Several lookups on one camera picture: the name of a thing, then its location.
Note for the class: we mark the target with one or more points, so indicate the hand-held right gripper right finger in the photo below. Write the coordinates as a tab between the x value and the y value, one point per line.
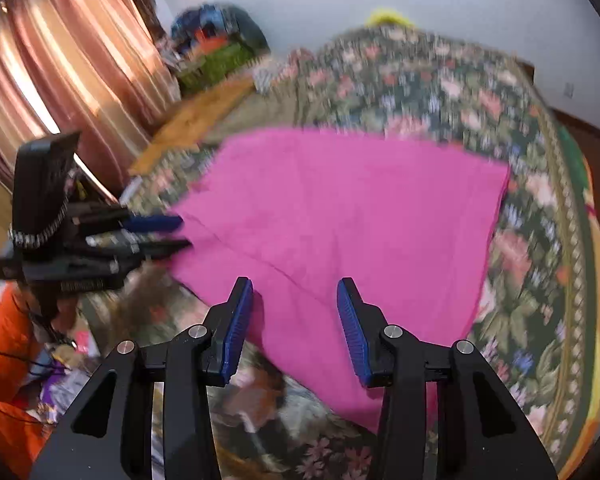
354	327

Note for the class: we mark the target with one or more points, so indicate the pink striped curtain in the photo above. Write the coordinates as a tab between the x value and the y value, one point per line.
65	75

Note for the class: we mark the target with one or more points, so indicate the yellow cloth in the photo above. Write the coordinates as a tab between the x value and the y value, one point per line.
389	16

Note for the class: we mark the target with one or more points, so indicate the pink pants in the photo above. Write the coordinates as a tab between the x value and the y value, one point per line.
350	240

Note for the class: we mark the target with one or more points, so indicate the floral blanket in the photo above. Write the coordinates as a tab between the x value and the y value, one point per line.
480	125

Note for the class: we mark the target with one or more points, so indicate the wooden board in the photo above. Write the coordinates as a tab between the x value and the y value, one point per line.
195	120

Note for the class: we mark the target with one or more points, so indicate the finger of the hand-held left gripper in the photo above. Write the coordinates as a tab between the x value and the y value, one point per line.
152	222
165	249

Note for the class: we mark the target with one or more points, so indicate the orange clothing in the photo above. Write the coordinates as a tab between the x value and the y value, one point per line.
2	375

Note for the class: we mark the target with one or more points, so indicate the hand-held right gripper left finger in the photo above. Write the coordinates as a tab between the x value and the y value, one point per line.
236	327

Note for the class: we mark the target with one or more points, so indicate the pile of colourful clothes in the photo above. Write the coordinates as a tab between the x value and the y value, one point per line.
215	42

